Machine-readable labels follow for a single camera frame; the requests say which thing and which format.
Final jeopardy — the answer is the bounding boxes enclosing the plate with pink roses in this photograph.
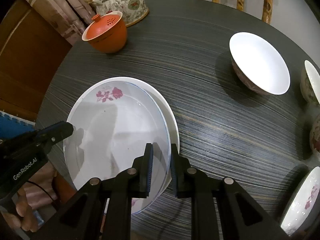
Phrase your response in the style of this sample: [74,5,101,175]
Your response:
[63,80,172,215]

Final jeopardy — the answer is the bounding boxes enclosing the large plate purple flowers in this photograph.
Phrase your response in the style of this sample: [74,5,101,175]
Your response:
[87,76,181,181]

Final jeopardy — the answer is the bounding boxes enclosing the wide white bowl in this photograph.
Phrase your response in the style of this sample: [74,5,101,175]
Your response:
[229,32,291,95]

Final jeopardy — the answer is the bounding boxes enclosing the small deep plate pink flowers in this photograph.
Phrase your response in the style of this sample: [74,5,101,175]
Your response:
[280,166,319,236]

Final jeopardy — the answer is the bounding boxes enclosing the white bowl red floral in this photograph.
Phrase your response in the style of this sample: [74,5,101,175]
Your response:
[310,115,320,158]

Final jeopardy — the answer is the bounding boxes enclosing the white bowl green floral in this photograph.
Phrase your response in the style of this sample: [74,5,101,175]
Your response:
[300,60,320,107]

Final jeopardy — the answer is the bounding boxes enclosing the person's left hand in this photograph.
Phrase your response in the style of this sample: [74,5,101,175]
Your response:
[1,188,39,232]

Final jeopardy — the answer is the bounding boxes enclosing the blue floor mat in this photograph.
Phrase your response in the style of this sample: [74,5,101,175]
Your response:
[0,111,35,140]

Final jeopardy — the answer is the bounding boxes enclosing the orange lidded tea cup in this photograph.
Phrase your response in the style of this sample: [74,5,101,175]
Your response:
[81,11,127,54]

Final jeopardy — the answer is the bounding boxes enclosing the beige patterned curtain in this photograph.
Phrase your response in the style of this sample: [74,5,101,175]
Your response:
[26,0,95,45]

